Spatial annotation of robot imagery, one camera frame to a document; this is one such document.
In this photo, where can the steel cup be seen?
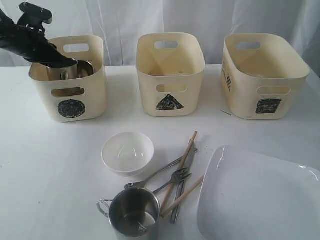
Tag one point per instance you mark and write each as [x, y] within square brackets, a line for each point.
[68, 72]
[134, 214]

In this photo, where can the cream bin with circle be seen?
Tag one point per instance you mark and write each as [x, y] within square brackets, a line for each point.
[79, 98]

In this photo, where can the cream bin with triangle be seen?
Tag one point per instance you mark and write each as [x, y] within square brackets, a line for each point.
[170, 69]

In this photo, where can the steel fork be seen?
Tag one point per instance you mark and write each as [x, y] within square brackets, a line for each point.
[177, 177]

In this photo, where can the white square plate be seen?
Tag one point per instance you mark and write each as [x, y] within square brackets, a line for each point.
[250, 196]

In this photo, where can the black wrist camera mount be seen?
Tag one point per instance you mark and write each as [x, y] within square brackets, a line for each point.
[33, 16]

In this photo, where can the long wooden chopstick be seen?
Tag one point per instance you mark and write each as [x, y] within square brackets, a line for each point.
[171, 185]

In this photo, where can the cream bin with square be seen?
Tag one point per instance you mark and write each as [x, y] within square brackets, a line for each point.
[261, 75]

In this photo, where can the short wooden chopstick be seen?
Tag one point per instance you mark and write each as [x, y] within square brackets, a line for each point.
[183, 196]

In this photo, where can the white backdrop curtain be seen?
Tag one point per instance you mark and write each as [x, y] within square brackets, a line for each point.
[120, 23]

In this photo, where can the steel table knife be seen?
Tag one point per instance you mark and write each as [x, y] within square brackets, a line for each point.
[180, 189]

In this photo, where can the steel spoon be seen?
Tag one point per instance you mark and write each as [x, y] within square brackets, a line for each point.
[142, 184]

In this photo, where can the steel bowl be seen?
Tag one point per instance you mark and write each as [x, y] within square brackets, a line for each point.
[84, 69]

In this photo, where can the white ceramic bowl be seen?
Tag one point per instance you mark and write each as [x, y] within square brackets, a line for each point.
[128, 153]

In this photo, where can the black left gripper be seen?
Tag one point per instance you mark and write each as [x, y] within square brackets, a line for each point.
[31, 44]

